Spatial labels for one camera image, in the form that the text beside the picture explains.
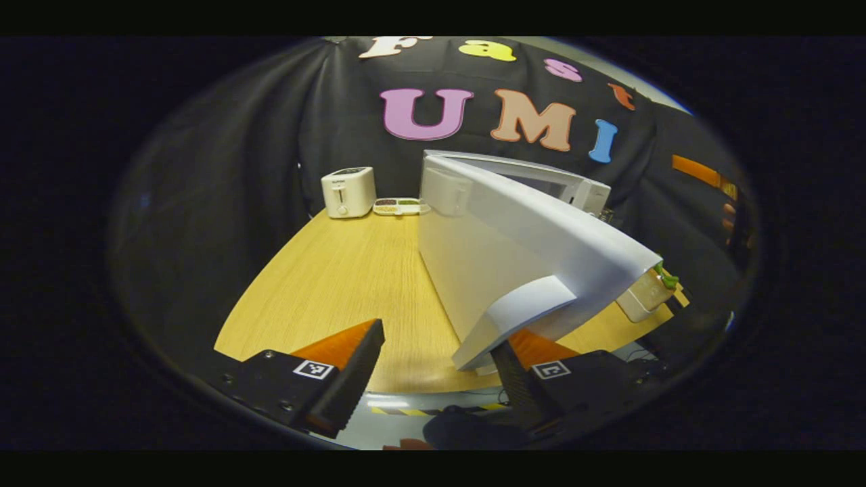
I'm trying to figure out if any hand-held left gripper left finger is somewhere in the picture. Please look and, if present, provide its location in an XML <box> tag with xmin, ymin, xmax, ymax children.
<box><xmin>202</xmin><ymin>318</ymin><xmax>386</xmax><ymax>439</ymax></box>

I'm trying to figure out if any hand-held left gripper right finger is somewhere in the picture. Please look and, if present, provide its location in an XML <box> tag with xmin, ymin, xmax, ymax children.
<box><xmin>491</xmin><ymin>328</ymin><xmax>670</xmax><ymax>442</ymax></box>

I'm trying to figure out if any green-topped toy vegetable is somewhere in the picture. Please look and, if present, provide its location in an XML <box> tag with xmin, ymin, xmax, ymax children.
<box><xmin>652</xmin><ymin>262</ymin><xmax>681</xmax><ymax>292</ymax></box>

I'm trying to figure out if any white microwave oven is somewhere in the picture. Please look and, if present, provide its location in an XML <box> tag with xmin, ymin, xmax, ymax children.
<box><xmin>417</xmin><ymin>149</ymin><xmax>664</xmax><ymax>373</ymax></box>

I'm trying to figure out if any white food tray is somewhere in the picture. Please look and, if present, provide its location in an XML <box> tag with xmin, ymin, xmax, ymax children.
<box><xmin>615</xmin><ymin>268</ymin><xmax>679</xmax><ymax>324</ymax></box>

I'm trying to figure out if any yellow black hazard tape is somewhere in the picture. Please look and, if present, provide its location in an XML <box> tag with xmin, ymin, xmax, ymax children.
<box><xmin>368</xmin><ymin>404</ymin><xmax>509</xmax><ymax>418</ymax></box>

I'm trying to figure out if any dark rounded shoe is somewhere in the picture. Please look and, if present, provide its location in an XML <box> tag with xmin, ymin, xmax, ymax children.
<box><xmin>422</xmin><ymin>405</ymin><xmax>526</xmax><ymax>451</ymax></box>

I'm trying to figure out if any white compartment snack tray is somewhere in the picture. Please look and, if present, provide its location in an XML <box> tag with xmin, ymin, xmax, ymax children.
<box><xmin>372</xmin><ymin>197</ymin><xmax>431</xmax><ymax>217</ymax></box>

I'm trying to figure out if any white toaster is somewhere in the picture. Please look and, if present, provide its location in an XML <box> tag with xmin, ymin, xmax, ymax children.
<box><xmin>320</xmin><ymin>166</ymin><xmax>378</xmax><ymax>220</ymax></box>

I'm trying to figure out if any black backdrop cloth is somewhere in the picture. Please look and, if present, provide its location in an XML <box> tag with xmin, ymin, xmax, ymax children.
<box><xmin>112</xmin><ymin>37</ymin><xmax>752</xmax><ymax>366</ymax></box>

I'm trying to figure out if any bundle of floor cables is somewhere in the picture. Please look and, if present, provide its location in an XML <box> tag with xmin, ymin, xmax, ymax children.
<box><xmin>618</xmin><ymin>341</ymin><xmax>671</xmax><ymax>370</ymax></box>

